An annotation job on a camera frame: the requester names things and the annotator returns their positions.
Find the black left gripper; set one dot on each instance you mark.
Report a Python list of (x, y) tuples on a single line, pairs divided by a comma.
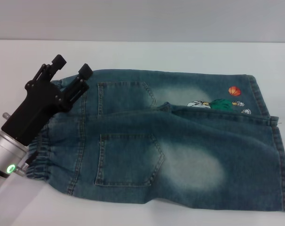
[(32, 108)]

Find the blue denim shorts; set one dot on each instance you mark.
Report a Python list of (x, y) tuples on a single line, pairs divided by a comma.
[(180, 146)]

